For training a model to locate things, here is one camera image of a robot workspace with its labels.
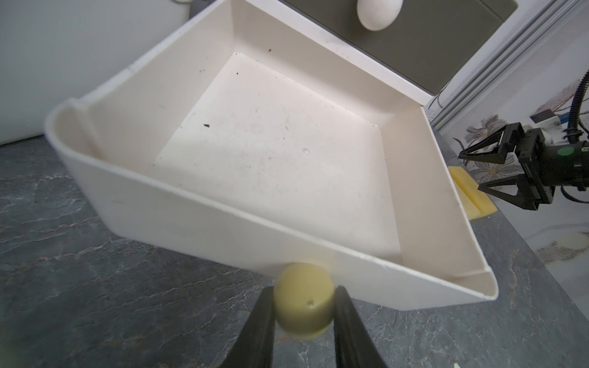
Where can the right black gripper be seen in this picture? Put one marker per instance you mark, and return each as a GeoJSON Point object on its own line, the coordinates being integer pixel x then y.
{"type": "Point", "coordinates": [546, 168]}

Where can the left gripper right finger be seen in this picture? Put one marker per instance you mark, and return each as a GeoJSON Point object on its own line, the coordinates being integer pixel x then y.
{"type": "Point", "coordinates": [353, 345]}

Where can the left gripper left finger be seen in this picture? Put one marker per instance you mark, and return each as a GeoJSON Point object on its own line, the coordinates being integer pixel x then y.
{"type": "Point", "coordinates": [255, 343]}

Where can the yellow green-backed sponge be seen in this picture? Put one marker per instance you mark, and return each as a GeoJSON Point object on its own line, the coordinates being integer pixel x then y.
{"type": "Point", "coordinates": [475, 203]}

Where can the green three-drawer cabinet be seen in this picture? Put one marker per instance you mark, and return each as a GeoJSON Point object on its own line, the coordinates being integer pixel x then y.
{"type": "Point", "coordinates": [255, 138]}

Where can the blue lid storage box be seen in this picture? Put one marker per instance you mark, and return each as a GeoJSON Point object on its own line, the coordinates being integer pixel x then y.
{"type": "Point", "coordinates": [54, 50]}

